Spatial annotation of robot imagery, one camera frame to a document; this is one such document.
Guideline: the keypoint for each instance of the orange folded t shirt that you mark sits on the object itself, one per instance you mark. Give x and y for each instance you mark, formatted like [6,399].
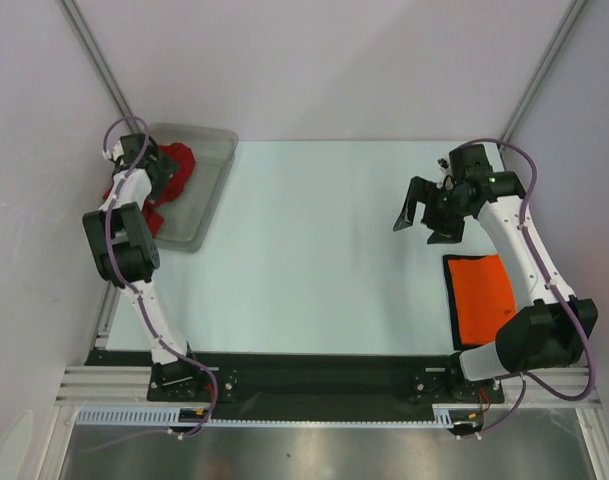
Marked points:
[479,300]

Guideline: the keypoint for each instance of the aluminium frame rail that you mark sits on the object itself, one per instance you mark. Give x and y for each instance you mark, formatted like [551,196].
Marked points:
[128,385]

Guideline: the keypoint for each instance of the clear plastic bin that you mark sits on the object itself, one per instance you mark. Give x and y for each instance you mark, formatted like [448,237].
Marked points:
[187,218]

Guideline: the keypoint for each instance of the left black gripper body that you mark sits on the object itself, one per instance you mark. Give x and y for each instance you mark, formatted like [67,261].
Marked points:
[165,169]

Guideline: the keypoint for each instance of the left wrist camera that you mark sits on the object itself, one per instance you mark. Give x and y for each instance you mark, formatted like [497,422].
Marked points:
[128,152]

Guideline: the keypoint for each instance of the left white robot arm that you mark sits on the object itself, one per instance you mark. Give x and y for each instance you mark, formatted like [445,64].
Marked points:
[126,255]

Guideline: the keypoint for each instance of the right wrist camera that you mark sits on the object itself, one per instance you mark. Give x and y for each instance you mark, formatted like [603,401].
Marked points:
[465,161]

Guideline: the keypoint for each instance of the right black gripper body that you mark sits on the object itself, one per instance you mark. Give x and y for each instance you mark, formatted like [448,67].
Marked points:
[432,211]

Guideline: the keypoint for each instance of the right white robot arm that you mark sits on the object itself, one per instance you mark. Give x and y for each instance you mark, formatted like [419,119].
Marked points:
[551,326]

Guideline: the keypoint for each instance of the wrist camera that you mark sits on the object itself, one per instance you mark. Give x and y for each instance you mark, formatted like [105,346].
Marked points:
[128,152]
[465,161]

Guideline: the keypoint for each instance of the red t shirt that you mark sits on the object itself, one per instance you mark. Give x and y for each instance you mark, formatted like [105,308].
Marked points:
[136,187]

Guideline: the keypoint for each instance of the white cable duct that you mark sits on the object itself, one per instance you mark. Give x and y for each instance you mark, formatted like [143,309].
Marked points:
[178,417]

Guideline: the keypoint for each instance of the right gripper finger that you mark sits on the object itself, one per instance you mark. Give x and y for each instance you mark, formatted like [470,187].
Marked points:
[418,192]
[447,233]

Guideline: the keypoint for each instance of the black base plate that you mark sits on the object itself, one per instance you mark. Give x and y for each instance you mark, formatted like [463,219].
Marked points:
[307,388]

